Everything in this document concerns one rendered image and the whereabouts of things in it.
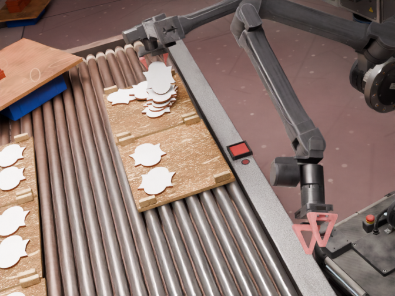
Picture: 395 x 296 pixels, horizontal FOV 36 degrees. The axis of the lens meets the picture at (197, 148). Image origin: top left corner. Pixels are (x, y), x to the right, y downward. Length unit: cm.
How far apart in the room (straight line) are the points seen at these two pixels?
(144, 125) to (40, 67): 69
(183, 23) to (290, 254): 79
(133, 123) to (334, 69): 225
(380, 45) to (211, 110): 100
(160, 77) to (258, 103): 171
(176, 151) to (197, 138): 10
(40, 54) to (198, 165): 118
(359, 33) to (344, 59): 288
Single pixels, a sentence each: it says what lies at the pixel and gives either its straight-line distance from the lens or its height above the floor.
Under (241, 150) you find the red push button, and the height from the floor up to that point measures 93.
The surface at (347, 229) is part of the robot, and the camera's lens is 287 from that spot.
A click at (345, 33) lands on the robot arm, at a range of 169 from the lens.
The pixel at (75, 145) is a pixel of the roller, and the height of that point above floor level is 92.
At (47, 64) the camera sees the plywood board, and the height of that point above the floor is 104.
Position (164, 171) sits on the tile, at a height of 95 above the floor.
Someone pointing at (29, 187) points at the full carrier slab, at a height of 94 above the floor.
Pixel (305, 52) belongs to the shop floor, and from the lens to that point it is 471.
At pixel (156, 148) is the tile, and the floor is 95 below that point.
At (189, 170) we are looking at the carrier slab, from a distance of 218.
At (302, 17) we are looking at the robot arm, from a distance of 167.
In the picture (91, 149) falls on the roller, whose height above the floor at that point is 92.
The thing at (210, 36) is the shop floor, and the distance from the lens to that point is 518.
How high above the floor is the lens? 227
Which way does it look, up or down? 36 degrees down
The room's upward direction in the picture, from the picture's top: 13 degrees counter-clockwise
